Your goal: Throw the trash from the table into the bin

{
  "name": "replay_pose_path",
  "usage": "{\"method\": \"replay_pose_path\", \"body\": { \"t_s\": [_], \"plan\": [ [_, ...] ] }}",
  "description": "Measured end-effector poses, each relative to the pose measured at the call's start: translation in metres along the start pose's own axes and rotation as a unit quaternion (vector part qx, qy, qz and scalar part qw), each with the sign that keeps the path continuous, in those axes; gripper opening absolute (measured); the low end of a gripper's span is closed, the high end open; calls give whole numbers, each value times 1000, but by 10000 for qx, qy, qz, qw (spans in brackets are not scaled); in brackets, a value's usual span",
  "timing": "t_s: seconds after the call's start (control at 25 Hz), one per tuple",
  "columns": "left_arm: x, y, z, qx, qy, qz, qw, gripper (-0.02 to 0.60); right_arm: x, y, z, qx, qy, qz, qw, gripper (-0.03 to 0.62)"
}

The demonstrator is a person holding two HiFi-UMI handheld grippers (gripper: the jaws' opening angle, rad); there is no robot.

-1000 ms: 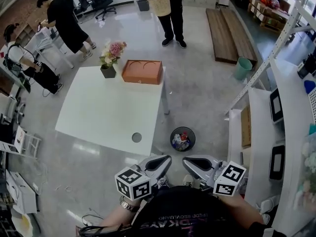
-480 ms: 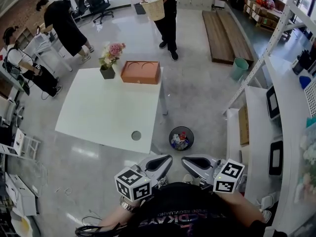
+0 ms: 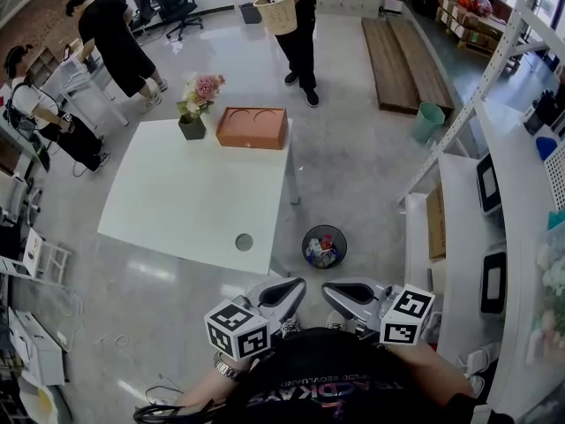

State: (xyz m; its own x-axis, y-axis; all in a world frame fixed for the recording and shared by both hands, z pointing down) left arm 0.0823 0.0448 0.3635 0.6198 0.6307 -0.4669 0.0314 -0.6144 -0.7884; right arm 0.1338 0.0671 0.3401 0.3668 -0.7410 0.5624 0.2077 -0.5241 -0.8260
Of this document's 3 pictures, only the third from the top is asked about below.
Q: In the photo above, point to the white device with black screen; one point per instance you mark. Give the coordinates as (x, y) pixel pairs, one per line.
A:
(487, 183)
(493, 283)

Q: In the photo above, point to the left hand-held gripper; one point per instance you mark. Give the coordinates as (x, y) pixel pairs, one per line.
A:
(234, 331)

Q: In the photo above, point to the person's shoe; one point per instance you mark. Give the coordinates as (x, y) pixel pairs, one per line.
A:
(336, 320)
(290, 327)

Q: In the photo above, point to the white table leg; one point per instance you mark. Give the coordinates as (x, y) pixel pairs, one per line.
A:
(293, 179)
(279, 273)

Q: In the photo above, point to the mint green bin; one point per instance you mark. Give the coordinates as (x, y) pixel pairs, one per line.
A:
(427, 122)

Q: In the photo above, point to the dark grey bin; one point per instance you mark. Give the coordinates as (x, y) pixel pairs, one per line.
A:
(250, 13)

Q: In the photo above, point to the brown cardboard box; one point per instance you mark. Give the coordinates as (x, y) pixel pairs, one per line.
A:
(436, 223)

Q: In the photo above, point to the dark grey open box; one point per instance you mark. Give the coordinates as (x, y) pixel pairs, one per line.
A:
(193, 128)

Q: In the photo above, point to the person's left shoe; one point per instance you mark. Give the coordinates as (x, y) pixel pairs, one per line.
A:
(290, 327)

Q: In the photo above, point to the person's right shoe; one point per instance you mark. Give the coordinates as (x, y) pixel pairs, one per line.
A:
(336, 320)

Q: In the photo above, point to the beige woven basket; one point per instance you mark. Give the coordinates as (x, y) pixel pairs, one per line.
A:
(278, 16)

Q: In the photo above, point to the pile of mixed trash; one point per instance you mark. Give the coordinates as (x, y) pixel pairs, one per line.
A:
(322, 250)

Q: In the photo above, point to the black office chair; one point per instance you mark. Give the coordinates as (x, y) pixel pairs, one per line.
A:
(174, 2)

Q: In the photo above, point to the white desk with grommet hole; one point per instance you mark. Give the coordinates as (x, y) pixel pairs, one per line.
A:
(198, 192)

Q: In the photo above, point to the stack of cardboard boxes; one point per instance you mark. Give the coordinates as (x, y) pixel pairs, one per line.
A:
(468, 24)

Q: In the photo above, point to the white carton box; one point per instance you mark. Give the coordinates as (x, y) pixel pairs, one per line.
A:
(37, 347)

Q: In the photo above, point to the person's left forearm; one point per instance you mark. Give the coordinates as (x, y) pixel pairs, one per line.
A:
(203, 391)

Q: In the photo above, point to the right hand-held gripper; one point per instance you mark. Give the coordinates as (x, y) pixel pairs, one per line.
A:
(406, 316)

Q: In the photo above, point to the wooden plank pallet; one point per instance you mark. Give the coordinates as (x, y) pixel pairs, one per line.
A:
(424, 64)
(388, 69)

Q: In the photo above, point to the black waste bin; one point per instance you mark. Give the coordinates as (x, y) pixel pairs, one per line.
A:
(340, 236)

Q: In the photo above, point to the person's black shirt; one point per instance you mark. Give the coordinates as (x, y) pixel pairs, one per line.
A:
(331, 369)

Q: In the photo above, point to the person's right forearm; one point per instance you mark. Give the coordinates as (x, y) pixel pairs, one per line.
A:
(441, 365)

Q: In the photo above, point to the white metal shelf rack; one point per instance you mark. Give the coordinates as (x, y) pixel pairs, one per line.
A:
(485, 126)

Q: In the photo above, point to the white stool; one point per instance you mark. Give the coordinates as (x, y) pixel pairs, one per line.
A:
(39, 254)

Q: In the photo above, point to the white office chair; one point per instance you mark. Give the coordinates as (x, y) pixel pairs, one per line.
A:
(17, 197)

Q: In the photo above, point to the pink and white flower bouquet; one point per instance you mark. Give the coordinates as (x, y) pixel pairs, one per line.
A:
(201, 95)

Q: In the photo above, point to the orange rectangular box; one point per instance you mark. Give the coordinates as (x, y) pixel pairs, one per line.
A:
(251, 128)

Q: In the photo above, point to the silver wristwatch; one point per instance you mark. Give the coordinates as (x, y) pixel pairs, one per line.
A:
(227, 367)

